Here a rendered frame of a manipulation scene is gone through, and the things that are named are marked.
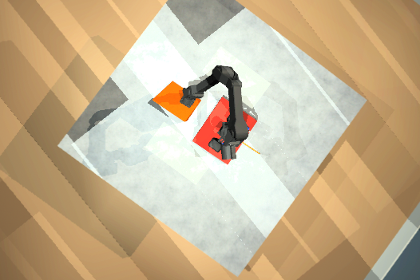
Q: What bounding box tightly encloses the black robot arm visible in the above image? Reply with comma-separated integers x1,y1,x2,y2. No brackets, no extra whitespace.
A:
180,65,248,160

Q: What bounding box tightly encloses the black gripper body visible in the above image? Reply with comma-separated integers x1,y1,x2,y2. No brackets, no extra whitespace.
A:
208,115,230,152

